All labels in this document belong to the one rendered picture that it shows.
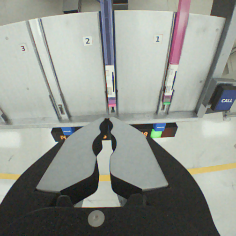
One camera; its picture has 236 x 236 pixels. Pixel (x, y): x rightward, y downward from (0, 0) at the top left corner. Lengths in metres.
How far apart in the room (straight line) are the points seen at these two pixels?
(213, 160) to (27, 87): 1.29
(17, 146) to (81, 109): 1.06
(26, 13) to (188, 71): 0.59
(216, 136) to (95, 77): 1.17
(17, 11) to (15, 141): 0.95
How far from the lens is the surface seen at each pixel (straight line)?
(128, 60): 0.24
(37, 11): 0.64
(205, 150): 1.26
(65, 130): 0.33
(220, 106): 0.30
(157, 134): 0.38
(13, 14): 0.70
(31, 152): 1.25
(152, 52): 0.24
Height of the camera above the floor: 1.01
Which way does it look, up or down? 87 degrees down
